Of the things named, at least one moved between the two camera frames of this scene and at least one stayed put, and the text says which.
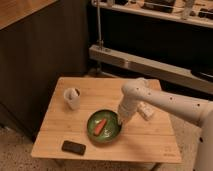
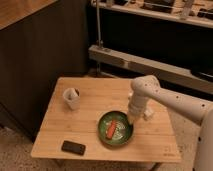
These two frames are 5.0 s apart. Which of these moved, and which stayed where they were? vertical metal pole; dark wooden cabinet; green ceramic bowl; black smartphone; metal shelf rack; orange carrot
Moved: orange carrot; green ceramic bowl
Stayed: vertical metal pole; metal shelf rack; dark wooden cabinet; black smartphone
